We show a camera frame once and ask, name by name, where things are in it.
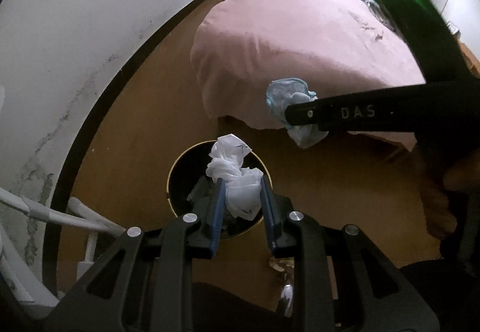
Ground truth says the black round trash bin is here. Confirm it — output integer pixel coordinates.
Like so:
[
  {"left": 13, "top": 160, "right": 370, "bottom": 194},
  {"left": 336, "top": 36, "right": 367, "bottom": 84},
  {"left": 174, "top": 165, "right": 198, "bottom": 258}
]
[{"left": 167, "top": 140, "right": 263, "bottom": 240}]

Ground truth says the white tissue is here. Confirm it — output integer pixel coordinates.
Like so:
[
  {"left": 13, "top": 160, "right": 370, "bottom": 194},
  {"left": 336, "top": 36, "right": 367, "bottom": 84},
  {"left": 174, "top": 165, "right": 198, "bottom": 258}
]
[{"left": 206, "top": 134, "right": 264, "bottom": 222}]

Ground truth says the blue mask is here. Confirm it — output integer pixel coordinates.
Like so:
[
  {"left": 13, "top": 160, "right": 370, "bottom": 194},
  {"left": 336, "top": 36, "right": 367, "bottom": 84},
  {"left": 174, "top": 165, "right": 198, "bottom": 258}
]
[{"left": 266, "top": 77, "right": 329, "bottom": 149}]

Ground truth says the pink bed cover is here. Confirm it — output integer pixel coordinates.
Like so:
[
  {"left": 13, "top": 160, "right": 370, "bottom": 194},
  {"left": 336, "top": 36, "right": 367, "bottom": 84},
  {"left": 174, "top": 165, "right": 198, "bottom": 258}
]
[{"left": 190, "top": 0, "right": 424, "bottom": 130}]

